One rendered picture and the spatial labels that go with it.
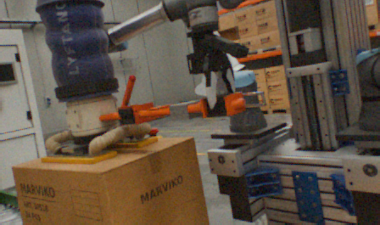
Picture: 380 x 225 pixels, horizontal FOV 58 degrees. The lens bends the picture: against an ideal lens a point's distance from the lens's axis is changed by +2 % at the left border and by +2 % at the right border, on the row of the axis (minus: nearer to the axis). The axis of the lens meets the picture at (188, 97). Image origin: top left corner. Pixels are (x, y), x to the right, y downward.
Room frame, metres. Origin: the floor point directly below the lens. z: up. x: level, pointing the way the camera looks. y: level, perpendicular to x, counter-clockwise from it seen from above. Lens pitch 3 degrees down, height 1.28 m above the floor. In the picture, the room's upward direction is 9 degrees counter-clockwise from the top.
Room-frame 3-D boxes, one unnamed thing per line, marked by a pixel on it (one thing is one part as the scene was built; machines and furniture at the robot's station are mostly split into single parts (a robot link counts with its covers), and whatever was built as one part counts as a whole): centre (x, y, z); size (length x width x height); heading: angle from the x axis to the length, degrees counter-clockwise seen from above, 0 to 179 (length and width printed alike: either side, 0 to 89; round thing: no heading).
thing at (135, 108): (1.10, 0.17, 1.19); 0.10 x 0.08 x 0.06; 139
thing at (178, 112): (0.96, 0.01, 1.19); 0.07 x 0.07 x 0.04; 49
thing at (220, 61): (0.89, -0.07, 1.34); 0.09 x 0.08 x 0.12; 49
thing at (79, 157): (1.19, 0.42, 1.08); 0.34 x 0.10 x 0.05; 49
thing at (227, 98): (0.87, -0.08, 1.20); 0.08 x 0.07 x 0.05; 49
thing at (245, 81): (1.37, -0.22, 1.20); 0.13 x 0.12 x 0.14; 168
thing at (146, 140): (1.34, 0.30, 1.08); 0.34 x 0.10 x 0.05; 49
